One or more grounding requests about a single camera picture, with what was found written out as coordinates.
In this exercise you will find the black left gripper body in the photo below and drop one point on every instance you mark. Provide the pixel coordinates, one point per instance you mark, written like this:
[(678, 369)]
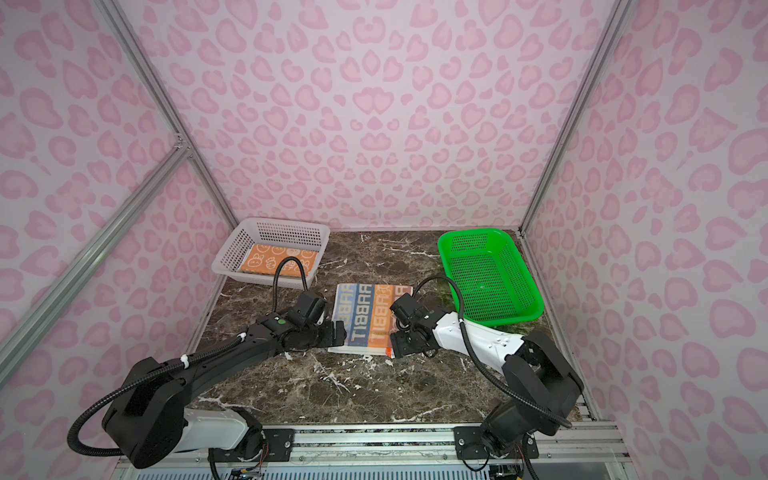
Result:
[(324, 334)]

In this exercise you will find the aluminium frame corner post right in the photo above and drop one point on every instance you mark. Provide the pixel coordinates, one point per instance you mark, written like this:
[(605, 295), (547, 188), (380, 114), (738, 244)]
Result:
[(621, 13)]

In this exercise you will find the aluminium diagonal frame bar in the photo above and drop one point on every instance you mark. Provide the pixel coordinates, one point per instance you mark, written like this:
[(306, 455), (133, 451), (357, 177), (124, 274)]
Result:
[(39, 320)]

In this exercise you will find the green plastic basket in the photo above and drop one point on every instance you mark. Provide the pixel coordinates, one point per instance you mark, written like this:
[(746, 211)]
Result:
[(497, 286)]

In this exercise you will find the white plastic basket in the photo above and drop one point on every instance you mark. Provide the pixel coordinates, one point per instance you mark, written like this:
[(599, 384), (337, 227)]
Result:
[(282, 233)]

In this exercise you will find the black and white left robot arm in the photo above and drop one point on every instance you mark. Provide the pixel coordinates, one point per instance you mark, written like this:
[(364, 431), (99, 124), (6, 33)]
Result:
[(152, 419)]

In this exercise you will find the orange bunny towel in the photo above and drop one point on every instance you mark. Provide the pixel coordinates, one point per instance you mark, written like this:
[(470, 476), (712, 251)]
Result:
[(264, 259)]

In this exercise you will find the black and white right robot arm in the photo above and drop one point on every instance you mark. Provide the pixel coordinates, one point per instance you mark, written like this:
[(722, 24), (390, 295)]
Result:
[(541, 385)]

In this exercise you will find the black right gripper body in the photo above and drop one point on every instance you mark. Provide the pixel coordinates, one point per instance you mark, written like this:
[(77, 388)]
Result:
[(406, 342)]

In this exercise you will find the pale blue patterned towel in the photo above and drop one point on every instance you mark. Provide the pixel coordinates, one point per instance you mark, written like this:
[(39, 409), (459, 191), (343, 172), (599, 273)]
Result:
[(365, 311)]

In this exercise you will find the aluminium frame corner post left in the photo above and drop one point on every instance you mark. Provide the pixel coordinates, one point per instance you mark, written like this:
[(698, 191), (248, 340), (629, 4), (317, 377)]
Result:
[(128, 40)]

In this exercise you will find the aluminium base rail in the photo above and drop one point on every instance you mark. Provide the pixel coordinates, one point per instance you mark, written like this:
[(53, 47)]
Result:
[(587, 450)]

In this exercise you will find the aluminium frame corner post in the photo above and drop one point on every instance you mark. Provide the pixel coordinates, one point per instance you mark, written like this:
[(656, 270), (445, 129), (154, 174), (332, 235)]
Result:
[(621, 13), (128, 40)]

